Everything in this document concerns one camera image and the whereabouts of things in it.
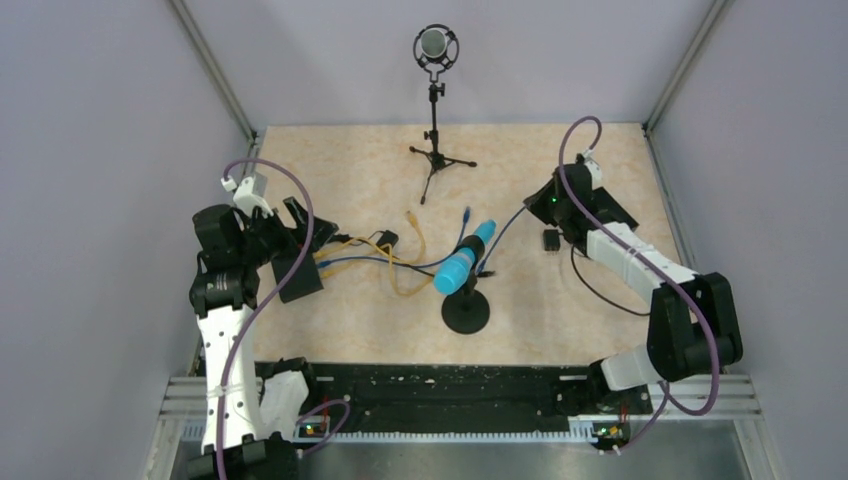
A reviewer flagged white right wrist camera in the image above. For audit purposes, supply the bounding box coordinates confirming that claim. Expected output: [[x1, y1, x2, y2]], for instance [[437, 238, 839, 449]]
[[576, 149, 603, 190]]

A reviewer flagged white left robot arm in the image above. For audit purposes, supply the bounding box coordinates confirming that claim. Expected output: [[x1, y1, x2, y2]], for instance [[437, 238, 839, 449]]
[[189, 199, 321, 479]]

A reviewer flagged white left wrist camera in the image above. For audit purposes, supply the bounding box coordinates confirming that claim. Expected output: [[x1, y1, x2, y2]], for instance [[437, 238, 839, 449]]
[[221, 173, 274, 217]]

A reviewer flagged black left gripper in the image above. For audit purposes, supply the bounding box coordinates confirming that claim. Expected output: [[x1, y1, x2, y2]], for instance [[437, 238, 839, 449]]
[[237, 196, 338, 267]]

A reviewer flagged black tripod microphone stand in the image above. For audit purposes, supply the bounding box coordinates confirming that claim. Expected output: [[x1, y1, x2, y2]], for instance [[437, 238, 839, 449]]
[[409, 70, 478, 205]]

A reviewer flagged black power adapter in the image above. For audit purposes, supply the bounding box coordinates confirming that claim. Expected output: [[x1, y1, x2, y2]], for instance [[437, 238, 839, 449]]
[[375, 230, 399, 248], [542, 229, 561, 253]]

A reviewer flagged blue microphone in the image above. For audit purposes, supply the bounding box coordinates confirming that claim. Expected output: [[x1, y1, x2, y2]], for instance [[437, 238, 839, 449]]
[[433, 220, 497, 335]]

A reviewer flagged black adapter power cable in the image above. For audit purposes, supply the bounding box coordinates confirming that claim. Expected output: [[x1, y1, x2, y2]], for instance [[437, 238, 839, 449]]
[[570, 246, 654, 317]]

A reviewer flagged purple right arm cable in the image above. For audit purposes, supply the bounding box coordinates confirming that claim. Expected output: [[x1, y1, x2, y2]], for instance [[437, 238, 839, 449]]
[[558, 116, 722, 455]]

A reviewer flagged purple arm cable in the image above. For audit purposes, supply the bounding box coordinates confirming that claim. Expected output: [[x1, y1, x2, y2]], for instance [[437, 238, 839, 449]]
[[558, 116, 722, 455], [213, 157, 351, 480]]

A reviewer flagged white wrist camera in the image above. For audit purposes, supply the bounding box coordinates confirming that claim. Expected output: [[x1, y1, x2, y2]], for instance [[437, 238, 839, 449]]
[[576, 149, 603, 190], [221, 173, 274, 217]]

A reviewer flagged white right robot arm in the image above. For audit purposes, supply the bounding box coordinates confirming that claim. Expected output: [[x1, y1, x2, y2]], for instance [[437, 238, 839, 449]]
[[263, 159, 742, 412]]

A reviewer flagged silver condenser microphone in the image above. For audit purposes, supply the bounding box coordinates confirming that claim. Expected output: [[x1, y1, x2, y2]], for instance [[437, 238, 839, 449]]
[[413, 24, 460, 70]]

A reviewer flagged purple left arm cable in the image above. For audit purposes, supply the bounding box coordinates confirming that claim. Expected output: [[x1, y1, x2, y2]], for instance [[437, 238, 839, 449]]
[[213, 157, 351, 480]]

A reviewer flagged yellow ethernet cable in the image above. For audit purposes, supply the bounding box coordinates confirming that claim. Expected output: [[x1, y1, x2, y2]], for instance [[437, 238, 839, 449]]
[[314, 211, 435, 297]]

